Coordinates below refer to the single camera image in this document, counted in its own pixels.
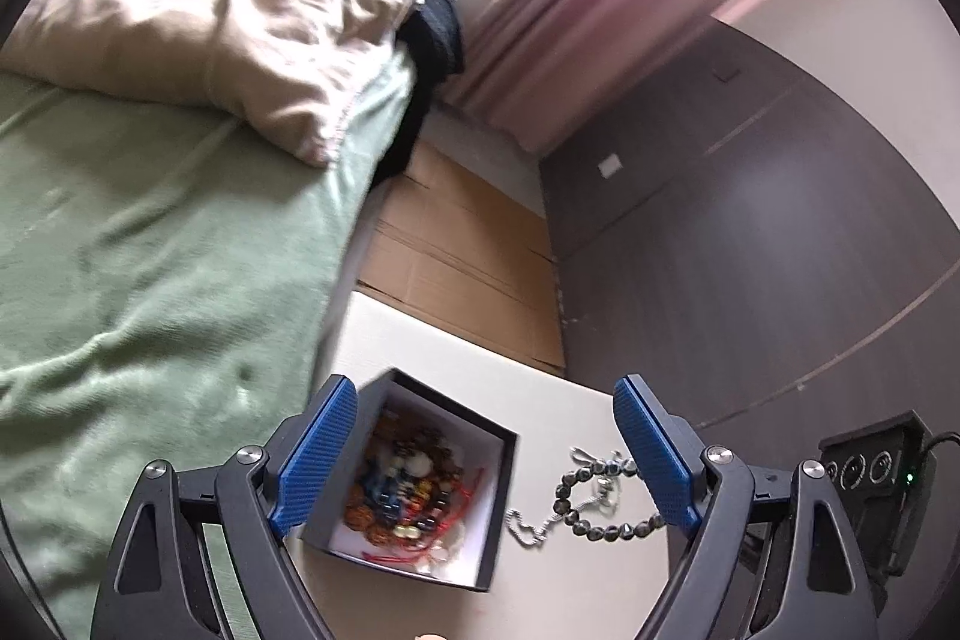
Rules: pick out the pink curtain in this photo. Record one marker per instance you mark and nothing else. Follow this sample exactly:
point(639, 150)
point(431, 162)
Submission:
point(600, 10)

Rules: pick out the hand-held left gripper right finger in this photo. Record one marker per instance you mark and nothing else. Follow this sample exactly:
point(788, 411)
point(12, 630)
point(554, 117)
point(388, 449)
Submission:
point(652, 452)

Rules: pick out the dark clothes pile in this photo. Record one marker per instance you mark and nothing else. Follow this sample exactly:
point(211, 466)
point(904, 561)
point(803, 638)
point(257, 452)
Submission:
point(439, 25)

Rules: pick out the white butterfly brooch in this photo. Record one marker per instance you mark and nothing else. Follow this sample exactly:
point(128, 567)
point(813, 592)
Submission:
point(442, 550)

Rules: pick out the dark brown wardrobe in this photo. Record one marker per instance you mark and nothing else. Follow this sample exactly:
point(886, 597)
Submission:
point(750, 235)

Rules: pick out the white wall switch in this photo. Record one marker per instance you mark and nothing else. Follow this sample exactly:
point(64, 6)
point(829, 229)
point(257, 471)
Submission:
point(611, 165)

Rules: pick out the black jewelry box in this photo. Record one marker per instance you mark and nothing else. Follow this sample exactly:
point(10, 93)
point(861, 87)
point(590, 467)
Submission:
point(465, 460)

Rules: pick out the beige duvet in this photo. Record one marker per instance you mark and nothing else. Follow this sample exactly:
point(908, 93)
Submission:
point(225, 10)

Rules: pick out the cardboard floor sheets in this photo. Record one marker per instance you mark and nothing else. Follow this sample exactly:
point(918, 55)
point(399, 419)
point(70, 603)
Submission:
point(450, 250)

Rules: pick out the white fabric flower ornament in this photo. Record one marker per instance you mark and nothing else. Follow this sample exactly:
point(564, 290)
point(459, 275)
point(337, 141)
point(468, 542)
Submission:
point(414, 460)

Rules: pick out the green bed sheet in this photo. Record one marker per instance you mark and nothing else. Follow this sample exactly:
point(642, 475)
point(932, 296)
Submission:
point(150, 272)

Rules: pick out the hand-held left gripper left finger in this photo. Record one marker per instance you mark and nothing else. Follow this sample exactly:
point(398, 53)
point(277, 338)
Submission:
point(315, 452)

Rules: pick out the pile of beaded jewellery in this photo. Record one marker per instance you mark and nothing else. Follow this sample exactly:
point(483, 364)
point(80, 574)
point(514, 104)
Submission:
point(358, 516)

